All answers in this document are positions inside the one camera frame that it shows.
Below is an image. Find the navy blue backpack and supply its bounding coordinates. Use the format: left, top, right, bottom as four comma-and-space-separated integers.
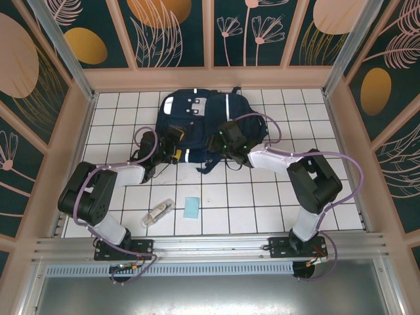
154, 87, 268, 175

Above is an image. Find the light blue note pad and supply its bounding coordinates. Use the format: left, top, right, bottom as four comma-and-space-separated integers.
182, 196, 201, 219

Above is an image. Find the clear plastic pen case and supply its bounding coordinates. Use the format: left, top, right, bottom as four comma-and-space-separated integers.
141, 198, 176, 228

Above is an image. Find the grey metal sheet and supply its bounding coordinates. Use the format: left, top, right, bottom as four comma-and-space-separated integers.
19, 259, 404, 315

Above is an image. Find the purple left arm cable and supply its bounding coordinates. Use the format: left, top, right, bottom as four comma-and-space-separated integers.
73, 127, 160, 286

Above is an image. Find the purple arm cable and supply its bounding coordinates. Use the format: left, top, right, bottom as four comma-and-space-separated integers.
234, 112, 365, 283
73, 127, 160, 286

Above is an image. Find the aluminium mounting rail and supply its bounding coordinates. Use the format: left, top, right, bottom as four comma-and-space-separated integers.
31, 232, 391, 263

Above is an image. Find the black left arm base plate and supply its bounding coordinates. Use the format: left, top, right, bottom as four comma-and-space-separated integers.
94, 238, 155, 262

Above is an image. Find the grey slotted cable duct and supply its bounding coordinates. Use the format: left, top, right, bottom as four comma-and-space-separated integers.
44, 261, 295, 277

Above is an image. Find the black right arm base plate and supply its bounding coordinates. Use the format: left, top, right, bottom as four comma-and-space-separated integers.
268, 236, 329, 260

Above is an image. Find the aluminium side rail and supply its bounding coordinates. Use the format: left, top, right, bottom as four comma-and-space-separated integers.
49, 93, 99, 239
323, 91, 373, 232

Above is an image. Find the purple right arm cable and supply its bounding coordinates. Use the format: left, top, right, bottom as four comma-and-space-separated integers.
234, 112, 365, 283

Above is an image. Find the aluminium frame post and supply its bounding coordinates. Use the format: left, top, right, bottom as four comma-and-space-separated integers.
323, 0, 383, 96
28, 0, 98, 101

